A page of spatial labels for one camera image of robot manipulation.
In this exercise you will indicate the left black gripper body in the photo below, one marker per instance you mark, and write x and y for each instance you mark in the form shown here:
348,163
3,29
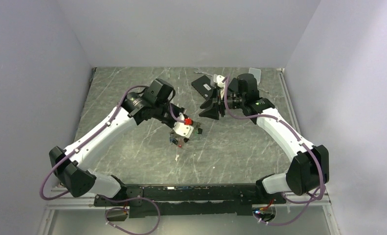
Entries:
165,114

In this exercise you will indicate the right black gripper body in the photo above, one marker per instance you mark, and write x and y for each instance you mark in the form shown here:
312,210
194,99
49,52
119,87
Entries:
235,101

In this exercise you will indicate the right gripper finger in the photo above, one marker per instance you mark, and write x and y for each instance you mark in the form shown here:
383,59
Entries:
211,112
212,97

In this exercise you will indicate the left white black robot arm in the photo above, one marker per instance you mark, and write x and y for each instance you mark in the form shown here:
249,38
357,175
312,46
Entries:
72,164

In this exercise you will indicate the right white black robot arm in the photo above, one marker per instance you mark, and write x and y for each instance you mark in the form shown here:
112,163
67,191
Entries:
309,164

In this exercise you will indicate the black box with white label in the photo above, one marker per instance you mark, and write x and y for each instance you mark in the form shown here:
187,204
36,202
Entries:
203,86

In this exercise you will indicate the clear plastic container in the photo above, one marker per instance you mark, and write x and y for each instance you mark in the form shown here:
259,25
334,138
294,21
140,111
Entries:
256,73

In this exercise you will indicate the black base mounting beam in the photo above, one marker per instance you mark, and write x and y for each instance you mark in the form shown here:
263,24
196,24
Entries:
151,200

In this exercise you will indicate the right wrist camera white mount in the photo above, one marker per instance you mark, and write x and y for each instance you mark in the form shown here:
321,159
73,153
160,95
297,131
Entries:
220,85

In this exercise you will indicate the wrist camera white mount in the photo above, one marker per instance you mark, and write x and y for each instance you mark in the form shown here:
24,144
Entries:
220,85
185,128

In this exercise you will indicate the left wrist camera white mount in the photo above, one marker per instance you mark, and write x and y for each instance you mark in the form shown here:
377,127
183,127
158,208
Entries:
185,128

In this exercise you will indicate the aluminium frame rail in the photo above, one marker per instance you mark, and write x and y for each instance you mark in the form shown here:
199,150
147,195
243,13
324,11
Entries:
306,196

